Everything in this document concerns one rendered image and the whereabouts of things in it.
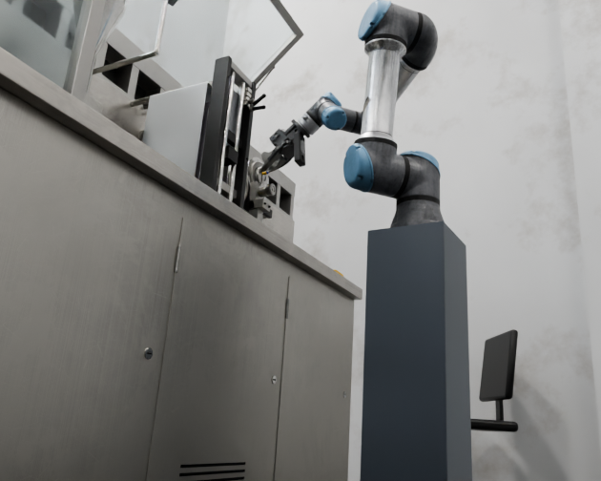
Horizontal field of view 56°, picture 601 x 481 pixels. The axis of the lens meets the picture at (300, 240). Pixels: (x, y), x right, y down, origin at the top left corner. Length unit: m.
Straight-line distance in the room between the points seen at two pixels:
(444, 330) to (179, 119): 1.06
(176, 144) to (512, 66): 3.03
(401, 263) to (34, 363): 0.85
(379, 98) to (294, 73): 3.73
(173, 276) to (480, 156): 3.17
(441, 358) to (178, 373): 0.57
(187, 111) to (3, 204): 1.03
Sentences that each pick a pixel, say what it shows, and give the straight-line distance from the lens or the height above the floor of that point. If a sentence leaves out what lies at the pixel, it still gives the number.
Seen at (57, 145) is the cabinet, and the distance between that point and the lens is 1.02.
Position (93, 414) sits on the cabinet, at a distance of 1.05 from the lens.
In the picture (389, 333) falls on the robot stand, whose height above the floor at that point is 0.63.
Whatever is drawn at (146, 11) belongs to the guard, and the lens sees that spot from 2.20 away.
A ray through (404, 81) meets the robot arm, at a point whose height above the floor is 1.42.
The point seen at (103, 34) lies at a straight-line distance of 1.68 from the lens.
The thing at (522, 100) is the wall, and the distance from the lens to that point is 4.24.
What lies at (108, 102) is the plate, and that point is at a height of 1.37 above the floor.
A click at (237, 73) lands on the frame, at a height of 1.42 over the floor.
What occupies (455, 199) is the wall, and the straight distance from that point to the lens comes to 4.03.
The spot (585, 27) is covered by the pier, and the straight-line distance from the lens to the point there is 4.15.
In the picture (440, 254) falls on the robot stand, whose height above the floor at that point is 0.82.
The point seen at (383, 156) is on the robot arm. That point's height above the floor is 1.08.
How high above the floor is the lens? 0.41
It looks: 18 degrees up
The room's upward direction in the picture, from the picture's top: 4 degrees clockwise
